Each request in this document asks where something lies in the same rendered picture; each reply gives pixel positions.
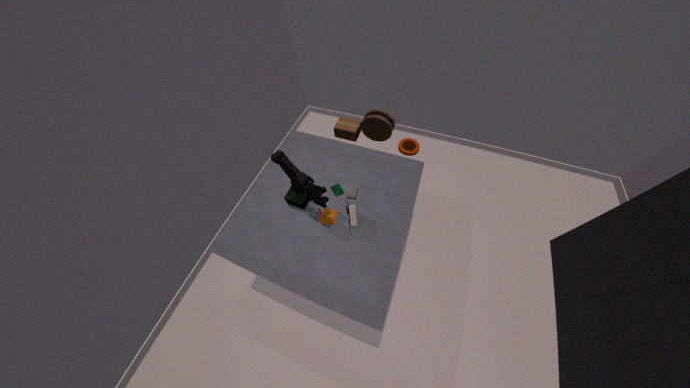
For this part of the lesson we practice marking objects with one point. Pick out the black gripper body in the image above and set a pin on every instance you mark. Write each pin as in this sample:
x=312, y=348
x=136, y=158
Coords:
x=322, y=200

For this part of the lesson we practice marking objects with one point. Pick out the orange square patch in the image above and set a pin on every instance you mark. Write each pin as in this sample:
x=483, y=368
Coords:
x=329, y=221

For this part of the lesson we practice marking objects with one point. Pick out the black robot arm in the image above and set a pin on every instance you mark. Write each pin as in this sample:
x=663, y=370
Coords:
x=299, y=180

